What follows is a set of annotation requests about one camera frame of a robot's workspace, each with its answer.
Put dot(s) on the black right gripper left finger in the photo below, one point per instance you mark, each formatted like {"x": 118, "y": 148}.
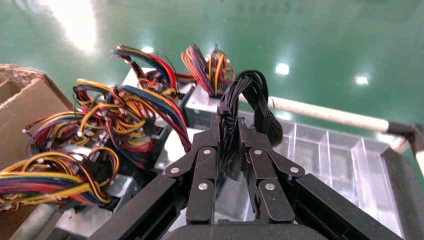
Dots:
{"x": 202, "y": 185}

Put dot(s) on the clear plastic compartment tray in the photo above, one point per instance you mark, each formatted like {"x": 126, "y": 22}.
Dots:
{"x": 338, "y": 155}

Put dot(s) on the black foam edge strip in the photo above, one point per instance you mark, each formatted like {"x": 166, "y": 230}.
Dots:
{"x": 405, "y": 192}

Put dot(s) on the white pipe cart frame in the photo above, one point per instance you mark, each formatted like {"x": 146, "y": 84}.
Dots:
{"x": 331, "y": 114}

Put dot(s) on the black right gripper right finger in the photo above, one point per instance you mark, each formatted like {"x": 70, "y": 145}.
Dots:
{"x": 271, "y": 198}

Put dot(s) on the brown cardboard divider box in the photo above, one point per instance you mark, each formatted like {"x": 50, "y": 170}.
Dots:
{"x": 30, "y": 109}

